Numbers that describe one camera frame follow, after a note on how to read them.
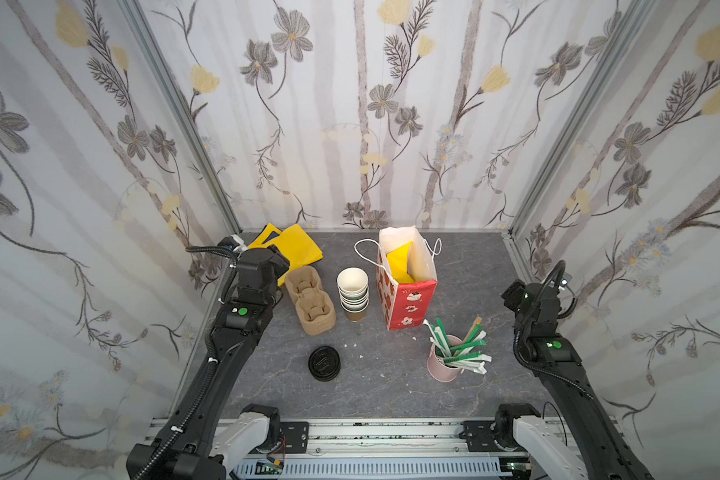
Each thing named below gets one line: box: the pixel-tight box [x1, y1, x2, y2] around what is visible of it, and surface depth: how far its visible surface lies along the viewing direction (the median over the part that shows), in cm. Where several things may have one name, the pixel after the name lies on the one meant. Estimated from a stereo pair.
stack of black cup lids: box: [308, 345, 341, 383], surface depth 84 cm
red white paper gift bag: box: [354, 225, 442, 331], surface depth 85 cm
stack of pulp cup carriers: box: [285, 266, 336, 336], surface depth 91 cm
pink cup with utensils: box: [423, 316, 492, 382], surface depth 79 cm
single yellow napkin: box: [386, 241, 415, 284], surface depth 97 cm
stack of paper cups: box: [336, 267, 369, 322], surface depth 86 cm
